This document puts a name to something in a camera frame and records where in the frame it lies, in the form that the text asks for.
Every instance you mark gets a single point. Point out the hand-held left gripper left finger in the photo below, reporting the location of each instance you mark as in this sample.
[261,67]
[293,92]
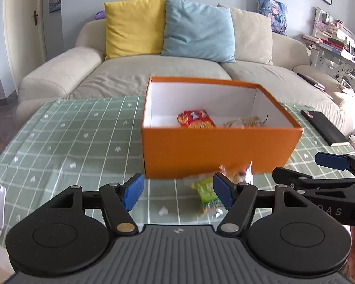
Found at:
[133,193]

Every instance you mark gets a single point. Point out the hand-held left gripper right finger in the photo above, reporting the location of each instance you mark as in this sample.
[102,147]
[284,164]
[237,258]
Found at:
[224,190]

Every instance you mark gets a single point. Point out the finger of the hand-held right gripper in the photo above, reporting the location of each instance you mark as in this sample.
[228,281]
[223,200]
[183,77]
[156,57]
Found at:
[290,177]
[331,160]

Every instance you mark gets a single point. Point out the green label snack packet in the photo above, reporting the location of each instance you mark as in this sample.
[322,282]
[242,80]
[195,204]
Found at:
[205,190]

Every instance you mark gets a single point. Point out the orange spicy snack packet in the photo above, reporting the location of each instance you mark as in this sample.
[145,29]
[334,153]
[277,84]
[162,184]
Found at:
[238,175]

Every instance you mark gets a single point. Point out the orange cardboard box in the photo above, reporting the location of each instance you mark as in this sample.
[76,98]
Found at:
[195,151]

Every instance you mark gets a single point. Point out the clear biscuit bag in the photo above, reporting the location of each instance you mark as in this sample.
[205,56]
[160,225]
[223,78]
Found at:
[245,122]

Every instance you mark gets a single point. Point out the red snack bag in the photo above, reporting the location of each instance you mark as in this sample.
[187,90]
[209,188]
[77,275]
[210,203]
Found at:
[195,119]

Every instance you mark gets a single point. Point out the black book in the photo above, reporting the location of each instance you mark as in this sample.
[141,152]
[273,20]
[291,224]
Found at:
[328,128]

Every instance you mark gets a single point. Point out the dark remote control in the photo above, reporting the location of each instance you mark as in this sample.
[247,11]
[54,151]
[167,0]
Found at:
[310,80]

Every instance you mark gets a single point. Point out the white desk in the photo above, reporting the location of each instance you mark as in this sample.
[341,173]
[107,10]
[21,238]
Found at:
[328,62]

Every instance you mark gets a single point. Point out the stack of books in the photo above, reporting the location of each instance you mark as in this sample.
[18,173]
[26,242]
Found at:
[322,43]

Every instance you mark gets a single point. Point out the beige sofa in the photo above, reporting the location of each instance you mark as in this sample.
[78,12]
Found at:
[153,74]

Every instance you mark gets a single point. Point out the beige cushion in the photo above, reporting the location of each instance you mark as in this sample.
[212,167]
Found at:
[251,38]

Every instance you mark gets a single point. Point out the printed figure pillow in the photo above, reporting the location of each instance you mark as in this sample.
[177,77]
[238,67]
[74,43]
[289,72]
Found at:
[273,14]

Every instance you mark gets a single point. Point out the light blue cushion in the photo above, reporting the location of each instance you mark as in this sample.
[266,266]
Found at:
[198,29]

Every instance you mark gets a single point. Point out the yellow cushion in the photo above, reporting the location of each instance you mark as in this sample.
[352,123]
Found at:
[133,26]

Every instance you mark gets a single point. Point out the white door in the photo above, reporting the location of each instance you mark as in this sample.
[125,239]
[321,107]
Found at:
[23,20]

